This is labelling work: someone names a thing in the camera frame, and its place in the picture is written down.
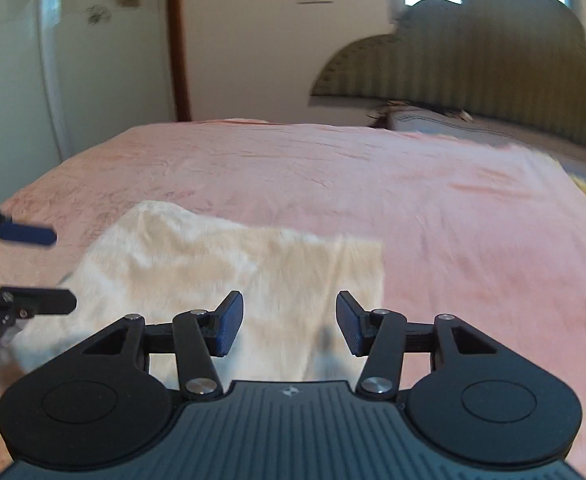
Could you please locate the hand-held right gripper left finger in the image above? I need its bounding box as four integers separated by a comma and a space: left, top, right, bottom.
83, 290, 245, 403

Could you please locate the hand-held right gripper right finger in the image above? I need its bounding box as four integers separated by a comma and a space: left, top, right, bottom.
335, 290, 496, 401

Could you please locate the brown wooden door frame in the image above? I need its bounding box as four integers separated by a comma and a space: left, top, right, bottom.
165, 0, 192, 122

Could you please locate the cream white blanket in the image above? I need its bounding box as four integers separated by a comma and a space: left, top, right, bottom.
10, 200, 386, 383

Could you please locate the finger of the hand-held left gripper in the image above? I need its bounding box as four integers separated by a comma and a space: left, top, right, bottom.
0, 280, 78, 358
0, 202, 58, 250

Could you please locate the grey pillow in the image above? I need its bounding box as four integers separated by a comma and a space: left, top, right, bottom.
383, 107, 586, 176

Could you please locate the olive striped padded headboard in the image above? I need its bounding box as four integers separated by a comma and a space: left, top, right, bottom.
310, 0, 586, 156

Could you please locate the pink blanket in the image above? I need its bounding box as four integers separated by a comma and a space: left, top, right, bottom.
0, 119, 586, 480

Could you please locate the white floral wardrobe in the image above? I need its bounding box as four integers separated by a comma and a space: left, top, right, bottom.
0, 0, 174, 201

